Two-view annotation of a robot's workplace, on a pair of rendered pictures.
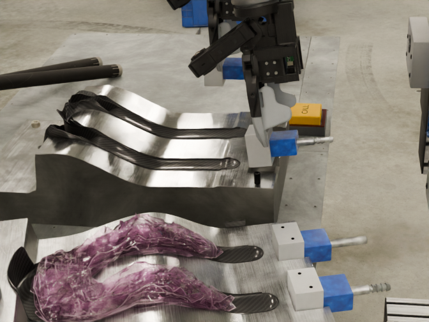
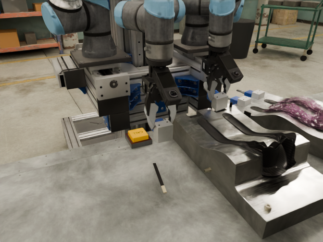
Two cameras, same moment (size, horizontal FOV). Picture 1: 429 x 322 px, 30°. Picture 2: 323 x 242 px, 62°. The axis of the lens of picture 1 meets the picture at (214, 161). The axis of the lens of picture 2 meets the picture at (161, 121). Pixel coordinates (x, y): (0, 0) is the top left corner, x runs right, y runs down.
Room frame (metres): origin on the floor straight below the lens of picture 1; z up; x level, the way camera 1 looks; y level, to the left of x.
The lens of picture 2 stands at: (1.82, 0.56, 1.36)
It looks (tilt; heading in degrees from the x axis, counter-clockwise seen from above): 29 degrees down; 235
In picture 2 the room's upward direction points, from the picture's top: straight up
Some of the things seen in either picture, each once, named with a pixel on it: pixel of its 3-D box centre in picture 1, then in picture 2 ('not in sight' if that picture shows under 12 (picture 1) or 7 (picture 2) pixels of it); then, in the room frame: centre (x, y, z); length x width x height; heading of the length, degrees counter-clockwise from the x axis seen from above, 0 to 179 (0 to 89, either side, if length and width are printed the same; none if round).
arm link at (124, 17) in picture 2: not in sight; (138, 15); (1.40, -0.14, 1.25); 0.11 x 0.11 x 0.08; 9
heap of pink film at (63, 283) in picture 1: (129, 265); (303, 108); (0.84, 0.12, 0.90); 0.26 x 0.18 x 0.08; 96
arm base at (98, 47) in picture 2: not in sight; (98, 42); (1.36, -0.57, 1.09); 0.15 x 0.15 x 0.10
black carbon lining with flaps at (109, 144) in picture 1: (140, 130); (244, 131); (1.19, 0.12, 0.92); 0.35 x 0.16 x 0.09; 79
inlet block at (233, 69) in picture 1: (240, 68); (156, 124); (1.40, -0.06, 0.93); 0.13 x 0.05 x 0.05; 79
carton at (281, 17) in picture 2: not in sight; (284, 16); (-6.01, -4.24, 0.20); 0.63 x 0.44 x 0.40; 173
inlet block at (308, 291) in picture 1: (341, 292); (248, 94); (0.82, -0.15, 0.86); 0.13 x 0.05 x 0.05; 96
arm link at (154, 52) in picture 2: not in sight; (158, 50); (1.41, -0.04, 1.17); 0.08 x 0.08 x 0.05
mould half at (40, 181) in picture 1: (136, 153); (242, 148); (1.20, 0.13, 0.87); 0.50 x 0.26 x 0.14; 79
